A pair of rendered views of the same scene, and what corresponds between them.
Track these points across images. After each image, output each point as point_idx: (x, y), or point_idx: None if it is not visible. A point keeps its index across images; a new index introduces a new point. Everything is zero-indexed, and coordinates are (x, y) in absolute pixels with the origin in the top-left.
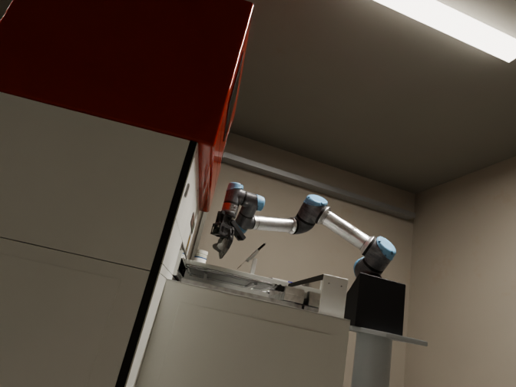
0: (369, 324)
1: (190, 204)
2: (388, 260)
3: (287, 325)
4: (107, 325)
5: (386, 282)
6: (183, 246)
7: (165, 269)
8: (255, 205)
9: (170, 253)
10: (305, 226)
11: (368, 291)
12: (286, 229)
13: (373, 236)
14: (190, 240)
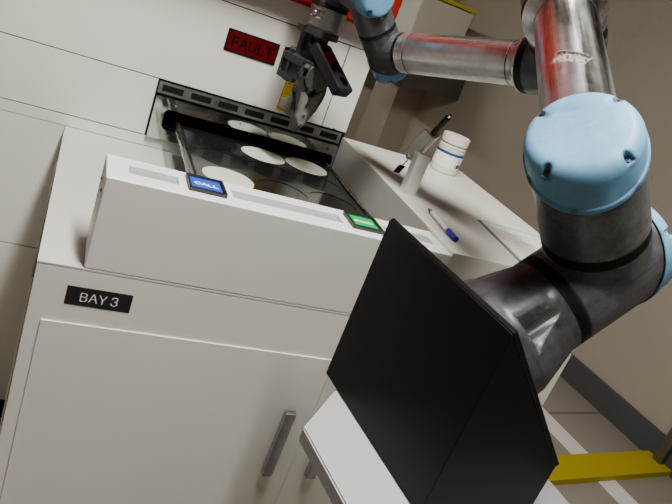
0: (353, 396)
1: (141, 8)
2: (552, 210)
3: (42, 232)
4: None
5: (446, 288)
6: (203, 94)
7: (16, 103)
8: (350, 2)
9: (29, 82)
10: (534, 62)
11: (388, 292)
12: (488, 73)
13: (572, 94)
14: (343, 98)
